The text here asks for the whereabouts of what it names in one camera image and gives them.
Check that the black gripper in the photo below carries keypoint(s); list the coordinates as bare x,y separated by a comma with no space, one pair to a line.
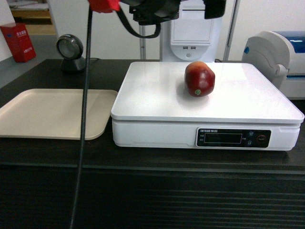
143,11

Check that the dark red mango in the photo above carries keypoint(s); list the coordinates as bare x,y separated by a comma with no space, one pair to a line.
199,79

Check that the white checkout scale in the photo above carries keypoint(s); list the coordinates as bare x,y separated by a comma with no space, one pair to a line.
244,111

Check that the grey metal pole left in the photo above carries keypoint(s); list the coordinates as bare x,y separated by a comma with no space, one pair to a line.
142,43

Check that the grey metal pole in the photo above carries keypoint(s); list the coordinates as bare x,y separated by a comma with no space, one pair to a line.
231,30
142,43

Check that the white receipt printer kiosk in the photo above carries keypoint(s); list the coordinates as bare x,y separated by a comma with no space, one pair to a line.
190,37

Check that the black barcode scanner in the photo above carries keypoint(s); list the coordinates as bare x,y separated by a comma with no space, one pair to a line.
70,49

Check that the grey metal pole right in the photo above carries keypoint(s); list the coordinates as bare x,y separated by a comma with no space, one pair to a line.
231,30

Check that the red box on floor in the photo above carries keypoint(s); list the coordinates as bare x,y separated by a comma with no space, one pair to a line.
18,41

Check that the white label printer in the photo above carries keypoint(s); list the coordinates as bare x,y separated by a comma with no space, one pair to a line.
280,57

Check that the beige plastic tray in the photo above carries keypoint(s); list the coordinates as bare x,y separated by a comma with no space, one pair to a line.
56,114

